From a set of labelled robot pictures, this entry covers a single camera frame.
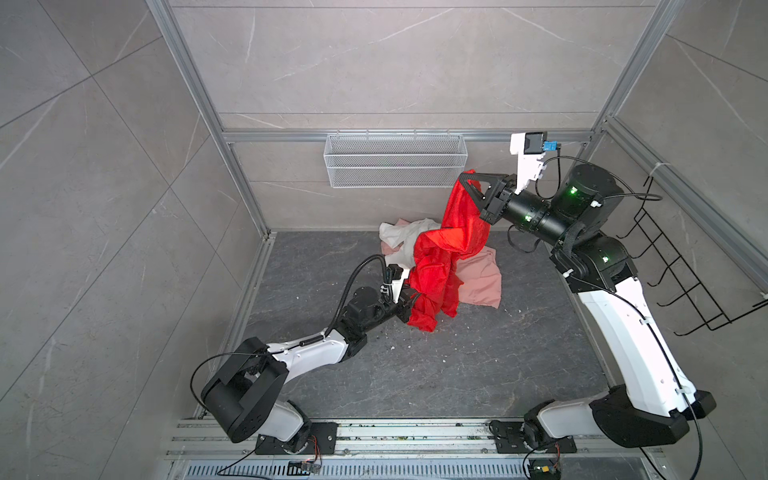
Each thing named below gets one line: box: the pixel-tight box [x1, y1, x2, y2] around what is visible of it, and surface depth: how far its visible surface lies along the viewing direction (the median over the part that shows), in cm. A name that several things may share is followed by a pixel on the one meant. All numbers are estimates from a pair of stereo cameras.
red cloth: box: [407, 170, 491, 332], surface depth 73 cm
